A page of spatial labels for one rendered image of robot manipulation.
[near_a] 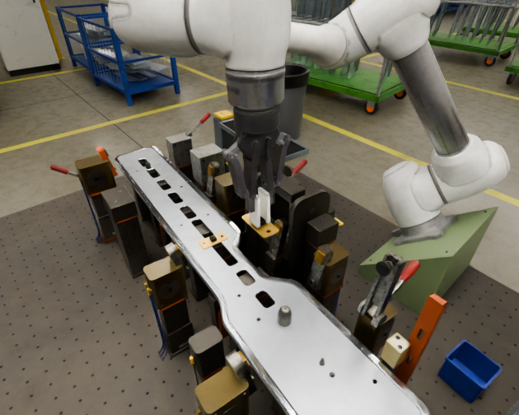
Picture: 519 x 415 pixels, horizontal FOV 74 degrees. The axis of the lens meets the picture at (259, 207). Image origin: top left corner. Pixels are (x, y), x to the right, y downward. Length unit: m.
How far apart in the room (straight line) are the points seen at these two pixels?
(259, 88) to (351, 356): 0.58
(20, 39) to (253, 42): 6.93
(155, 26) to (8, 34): 6.78
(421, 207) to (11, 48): 6.84
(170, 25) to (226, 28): 0.09
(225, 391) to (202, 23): 0.61
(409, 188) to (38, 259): 1.45
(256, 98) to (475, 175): 0.92
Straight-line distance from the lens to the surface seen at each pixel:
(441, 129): 1.20
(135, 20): 0.59
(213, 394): 0.72
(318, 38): 0.84
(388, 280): 0.76
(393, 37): 1.02
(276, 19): 0.51
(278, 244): 0.97
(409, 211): 1.33
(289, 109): 3.72
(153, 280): 0.90
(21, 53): 7.38
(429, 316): 0.73
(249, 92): 0.52
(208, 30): 0.53
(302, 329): 0.84
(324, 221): 0.93
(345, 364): 0.81
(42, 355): 1.33
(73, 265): 1.56
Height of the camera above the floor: 1.69
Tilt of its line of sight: 37 degrees down
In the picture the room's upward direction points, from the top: straight up
